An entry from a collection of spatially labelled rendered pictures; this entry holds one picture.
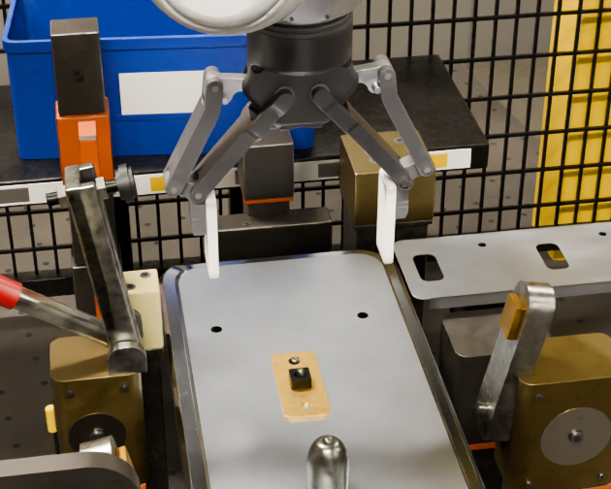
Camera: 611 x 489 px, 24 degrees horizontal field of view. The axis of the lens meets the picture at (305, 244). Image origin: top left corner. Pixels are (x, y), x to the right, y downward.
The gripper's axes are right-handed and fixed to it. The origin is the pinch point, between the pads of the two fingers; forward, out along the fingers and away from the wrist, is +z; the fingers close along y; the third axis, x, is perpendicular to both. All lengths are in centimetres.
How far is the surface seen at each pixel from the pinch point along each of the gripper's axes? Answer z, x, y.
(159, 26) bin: 3, 51, -7
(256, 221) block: 13.3, 25.9, -0.1
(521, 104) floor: 113, 234, 97
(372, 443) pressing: 13.3, -8.2, 4.5
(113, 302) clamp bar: 2.1, -1.9, -14.5
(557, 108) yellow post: 23, 62, 43
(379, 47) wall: 102, 252, 62
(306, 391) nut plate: 13.0, -1.3, 0.4
